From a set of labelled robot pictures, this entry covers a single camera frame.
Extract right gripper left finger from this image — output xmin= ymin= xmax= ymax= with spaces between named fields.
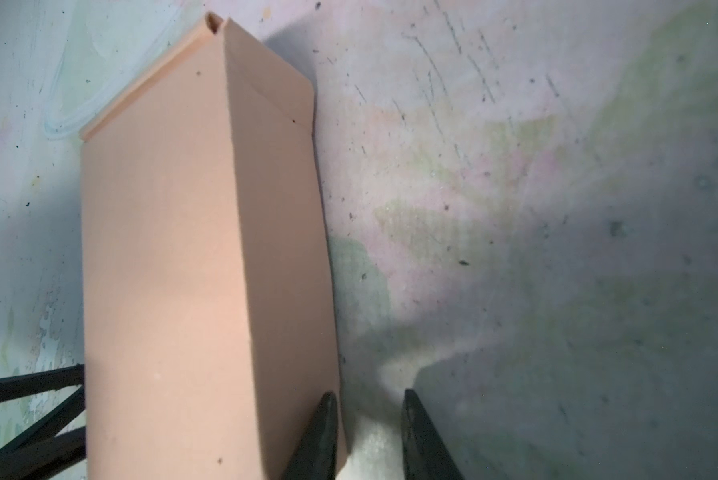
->
xmin=282 ymin=391 xmax=339 ymax=480

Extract orange paper box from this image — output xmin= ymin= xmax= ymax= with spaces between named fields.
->
xmin=81 ymin=13 xmax=339 ymax=479

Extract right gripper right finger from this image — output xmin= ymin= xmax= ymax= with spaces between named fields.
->
xmin=401 ymin=389 xmax=464 ymax=480

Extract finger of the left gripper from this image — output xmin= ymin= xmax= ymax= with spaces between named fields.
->
xmin=0 ymin=364 xmax=86 ymax=479

